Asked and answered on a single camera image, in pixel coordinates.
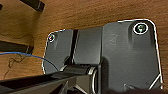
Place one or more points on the foosball gaming table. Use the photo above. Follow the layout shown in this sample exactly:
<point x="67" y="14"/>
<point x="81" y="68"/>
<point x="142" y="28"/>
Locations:
<point x="33" y="4"/>

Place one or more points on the small round base bolt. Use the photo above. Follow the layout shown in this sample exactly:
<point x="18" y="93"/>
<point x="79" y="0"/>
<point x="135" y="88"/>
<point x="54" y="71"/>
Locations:
<point x="51" y="37"/>

